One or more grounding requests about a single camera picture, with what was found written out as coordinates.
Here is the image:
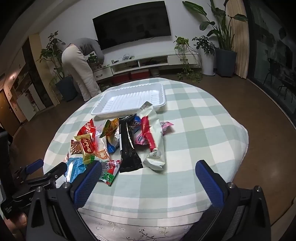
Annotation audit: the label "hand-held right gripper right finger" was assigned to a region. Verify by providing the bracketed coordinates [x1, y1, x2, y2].
[195, 160, 271, 241]

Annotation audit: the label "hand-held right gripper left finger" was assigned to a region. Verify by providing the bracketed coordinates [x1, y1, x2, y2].
[26, 160, 102, 241]

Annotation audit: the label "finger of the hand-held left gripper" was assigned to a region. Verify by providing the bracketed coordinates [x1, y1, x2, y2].
[14, 159, 44, 182]
[43, 162, 68, 186]

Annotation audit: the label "light blue snack packet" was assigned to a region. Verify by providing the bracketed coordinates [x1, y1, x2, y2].
[65, 157, 88, 184]

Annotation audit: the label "yellow green small snack packet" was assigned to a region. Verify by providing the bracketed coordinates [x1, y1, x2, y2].
[82, 153, 97, 165]

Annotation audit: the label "brown small snack packet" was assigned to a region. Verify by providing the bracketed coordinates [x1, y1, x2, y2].
[70, 140, 83, 155]

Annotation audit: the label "yellow red snack packet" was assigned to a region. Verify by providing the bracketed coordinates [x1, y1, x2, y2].
[74, 133, 96, 154]

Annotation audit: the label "blue white snack packet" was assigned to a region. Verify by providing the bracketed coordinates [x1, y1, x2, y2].
[106, 136, 121, 154]

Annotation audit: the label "black long snack packet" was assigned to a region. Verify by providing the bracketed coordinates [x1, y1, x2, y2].
[118, 114, 144, 173]

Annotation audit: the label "orange yellow snack packet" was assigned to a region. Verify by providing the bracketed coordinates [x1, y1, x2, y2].
[103, 118, 121, 138]

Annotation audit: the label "blue pink snack packet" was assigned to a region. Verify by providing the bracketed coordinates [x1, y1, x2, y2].
[133, 116, 151, 146]

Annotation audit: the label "white plastic tray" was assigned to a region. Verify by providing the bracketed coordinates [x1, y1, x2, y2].
[91, 83, 166, 120]

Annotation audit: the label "person's left hand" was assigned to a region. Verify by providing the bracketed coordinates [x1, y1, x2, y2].
[0, 212, 28, 241]

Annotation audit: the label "green checked tablecloth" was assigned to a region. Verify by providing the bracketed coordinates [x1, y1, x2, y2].
[43, 77, 249, 220]

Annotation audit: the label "wooden door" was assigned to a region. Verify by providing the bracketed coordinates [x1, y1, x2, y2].
[0, 89, 21, 138]

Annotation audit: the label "tall plant dark round pot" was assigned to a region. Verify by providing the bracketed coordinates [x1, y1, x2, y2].
[39, 31, 78, 102]

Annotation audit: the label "red storage box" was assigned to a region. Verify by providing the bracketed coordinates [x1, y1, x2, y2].
[112, 73, 130, 84]
[131, 71, 150, 80]

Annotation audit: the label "leafy trailing plant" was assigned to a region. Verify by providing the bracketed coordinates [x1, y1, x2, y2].
[87, 53, 100, 66]

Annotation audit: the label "bushy plant tall white pot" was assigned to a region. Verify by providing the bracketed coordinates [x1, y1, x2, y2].
[192, 35, 216, 76]

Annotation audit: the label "white television cabinet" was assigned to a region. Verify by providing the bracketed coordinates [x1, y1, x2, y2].
[92, 51, 200, 81]

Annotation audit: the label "vine plant with long stems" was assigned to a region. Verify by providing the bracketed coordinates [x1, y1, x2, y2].
[173, 35, 204, 82]

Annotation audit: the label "glass sliding door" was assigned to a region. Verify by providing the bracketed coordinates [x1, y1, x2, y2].
[244, 0, 296, 123]

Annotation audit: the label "large-leaf plant dark square pot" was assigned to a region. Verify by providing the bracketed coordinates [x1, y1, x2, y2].
[182, 0, 248, 78]

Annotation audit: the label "beige curtain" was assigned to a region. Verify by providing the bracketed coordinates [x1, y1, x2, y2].
[225, 0, 250, 80]

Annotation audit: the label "white wall cupboards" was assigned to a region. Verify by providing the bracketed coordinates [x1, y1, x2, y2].
[7, 62, 47, 122]

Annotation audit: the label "small devices with cables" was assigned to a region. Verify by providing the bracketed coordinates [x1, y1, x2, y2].
[112, 54, 136, 63]

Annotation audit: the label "black wall television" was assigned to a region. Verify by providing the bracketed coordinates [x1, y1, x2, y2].
[92, 1, 172, 50]

